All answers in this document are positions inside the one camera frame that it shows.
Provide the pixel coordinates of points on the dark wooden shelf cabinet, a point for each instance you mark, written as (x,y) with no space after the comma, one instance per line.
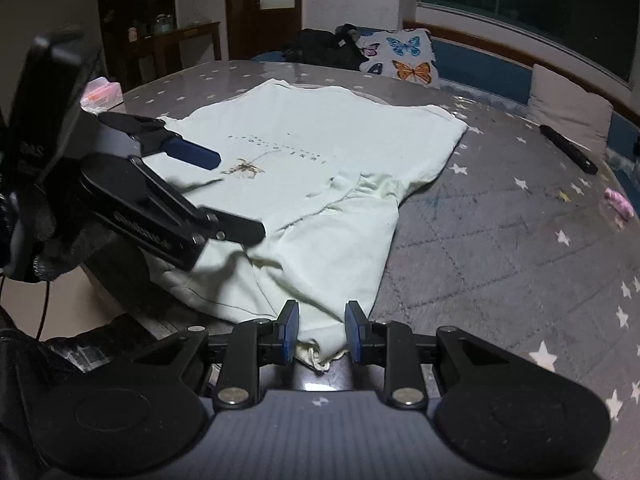
(137,5)

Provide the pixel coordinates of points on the pink tissue pack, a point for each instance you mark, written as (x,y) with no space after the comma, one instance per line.
(101,94)

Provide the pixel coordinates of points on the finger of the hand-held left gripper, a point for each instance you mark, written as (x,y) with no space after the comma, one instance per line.
(192,152)
(235,227)

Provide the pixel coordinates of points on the pink small cloth item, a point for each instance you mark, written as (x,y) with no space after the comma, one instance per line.
(619,202)

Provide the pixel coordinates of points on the beige pillow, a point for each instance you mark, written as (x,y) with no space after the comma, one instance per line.
(570,107)

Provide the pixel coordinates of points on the dark wooden desk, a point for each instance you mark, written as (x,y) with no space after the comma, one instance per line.
(172,42)

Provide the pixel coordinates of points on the pale white t-shirt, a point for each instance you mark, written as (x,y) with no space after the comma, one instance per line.
(325,135)

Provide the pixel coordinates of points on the wooden door with glass pane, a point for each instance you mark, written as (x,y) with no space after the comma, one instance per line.
(262,7)

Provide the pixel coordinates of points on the grey star print bed sheet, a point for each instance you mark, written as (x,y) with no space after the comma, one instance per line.
(500,240)

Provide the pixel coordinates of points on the person's left hand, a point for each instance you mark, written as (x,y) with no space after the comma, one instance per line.
(65,240)

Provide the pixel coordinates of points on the black remote control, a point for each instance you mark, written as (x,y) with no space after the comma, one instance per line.
(567,147)

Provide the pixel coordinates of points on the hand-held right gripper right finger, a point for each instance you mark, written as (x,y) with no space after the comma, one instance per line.
(354,335)

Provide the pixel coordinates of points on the large dark window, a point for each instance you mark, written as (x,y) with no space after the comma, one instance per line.
(530,2)

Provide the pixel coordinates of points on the butterfly print cloth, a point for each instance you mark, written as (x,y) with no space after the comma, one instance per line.
(407,57)

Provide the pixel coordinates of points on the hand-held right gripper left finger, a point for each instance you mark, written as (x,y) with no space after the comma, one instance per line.
(289,335)

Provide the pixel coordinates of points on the pile of black clothes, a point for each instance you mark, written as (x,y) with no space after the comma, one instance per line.
(322,47)

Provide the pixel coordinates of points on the person's dark clothing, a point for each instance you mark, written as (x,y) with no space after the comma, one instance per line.
(25,375)

